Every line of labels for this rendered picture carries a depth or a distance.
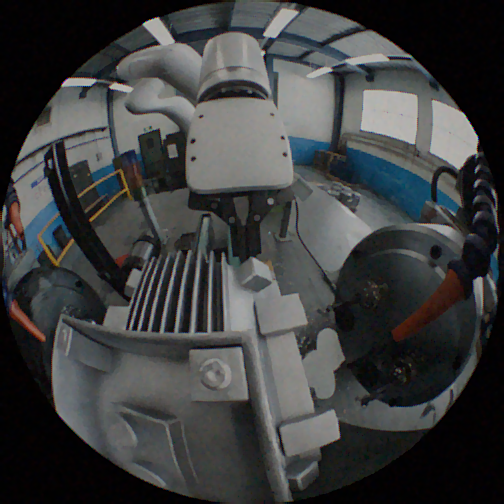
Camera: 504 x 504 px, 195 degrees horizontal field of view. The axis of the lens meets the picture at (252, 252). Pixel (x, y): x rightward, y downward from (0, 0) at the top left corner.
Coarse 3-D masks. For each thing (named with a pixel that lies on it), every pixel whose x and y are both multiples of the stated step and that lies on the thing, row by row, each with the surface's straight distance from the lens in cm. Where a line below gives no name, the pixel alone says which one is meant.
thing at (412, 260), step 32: (416, 224) 18; (352, 256) 23; (384, 256) 19; (416, 256) 17; (448, 256) 17; (352, 288) 24; (384, 288) 19; (416, 288) 18; (480, 288) 19; (352, 320) 25; (384, 320) 21; (448, 320) 18; (480, 320) 18; (352, 352) 28; (384, 352) 23; (416, 352) 20; (448, 352) 19; (416, 384) 22; (448, 384) 22
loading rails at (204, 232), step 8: (200, 216) 56; (208, 216) 57; (200, 224) 52; (208, 224) 52; (200, 232) 49; (208, 232) 48; (200, 240) 45; (208, 240) 46; (192, 248) 42; (200, 248) 42; (208, 248) 44; (216, 248) 52; (224, 248) 52; (208, 256) 43; (216, 256) 55; (232, 256) 38; (232, 264) 36
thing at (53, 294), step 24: (24, 288) 25; (48, 288) 27; (72, 288) 29; (24, 312) 26; (48, 312) 27; (72, 312) 26; (96, 312) 32; (24, 336) 26; (48, 336) 27; (24, 360) 27; (48, 360) 28; (48, 384) 29
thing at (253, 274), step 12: (252, 264) 13; (264, 264) 14; (132, 276) 16; (240, 276) 13; (252, 276) 12; (264, 276) 13; (132, 288) 16; (252, 288) 13; (264, 288) 14; (288, 468) 14; (300, 468) 14; (312, 468) 14; (288, 480) 13; (300, 480) 13; (312, 480) 15
